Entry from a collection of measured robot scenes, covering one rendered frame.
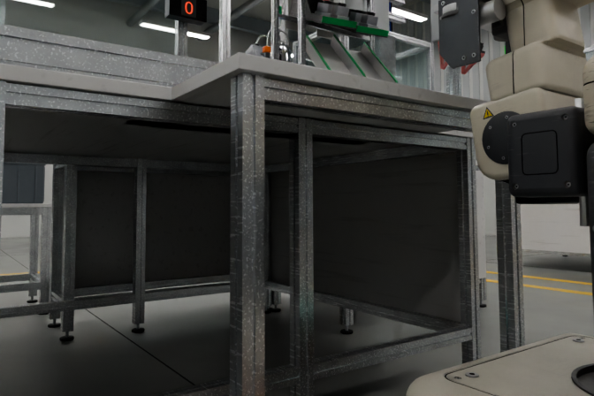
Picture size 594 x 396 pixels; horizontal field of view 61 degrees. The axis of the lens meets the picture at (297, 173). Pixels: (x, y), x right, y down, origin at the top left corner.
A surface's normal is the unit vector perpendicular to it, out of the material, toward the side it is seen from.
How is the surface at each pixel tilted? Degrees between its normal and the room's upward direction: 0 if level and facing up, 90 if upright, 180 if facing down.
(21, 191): 90
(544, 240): 90
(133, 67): 90
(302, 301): 90
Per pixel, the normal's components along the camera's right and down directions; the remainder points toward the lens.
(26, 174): 0.58, -0.06
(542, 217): -0.82, -0.04
